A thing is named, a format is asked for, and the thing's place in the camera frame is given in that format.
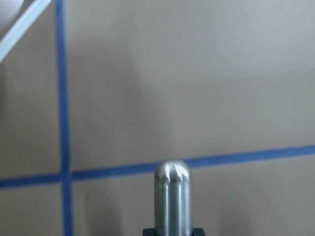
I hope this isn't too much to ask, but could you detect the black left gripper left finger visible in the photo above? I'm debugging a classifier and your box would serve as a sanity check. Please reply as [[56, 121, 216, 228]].
[[142, 228, 156, 236]]

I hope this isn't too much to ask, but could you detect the steel muddler with black tip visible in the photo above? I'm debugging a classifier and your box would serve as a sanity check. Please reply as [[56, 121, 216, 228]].
[[154, 160, 193, 236]]

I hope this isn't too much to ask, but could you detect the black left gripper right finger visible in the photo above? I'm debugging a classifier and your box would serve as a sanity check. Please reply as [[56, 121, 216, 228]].
[[192, 228, 206, 236]]

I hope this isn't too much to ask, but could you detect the white wire cup rack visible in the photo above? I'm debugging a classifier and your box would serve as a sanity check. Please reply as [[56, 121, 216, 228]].
[[0, 0, 51, 61]]

